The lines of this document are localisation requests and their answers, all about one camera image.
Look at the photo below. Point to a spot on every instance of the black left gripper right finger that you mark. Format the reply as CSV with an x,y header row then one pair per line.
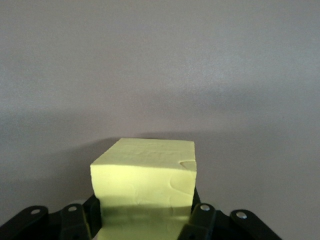
x,y
220,227

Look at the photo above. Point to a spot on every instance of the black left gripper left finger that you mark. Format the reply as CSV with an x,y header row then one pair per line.
x,y
50,225

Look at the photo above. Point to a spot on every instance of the yellow foam cube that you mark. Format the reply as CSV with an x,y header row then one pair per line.
x,y
142,180

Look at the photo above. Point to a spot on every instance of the brown table cover mat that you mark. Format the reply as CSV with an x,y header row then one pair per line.
x,y
200,62

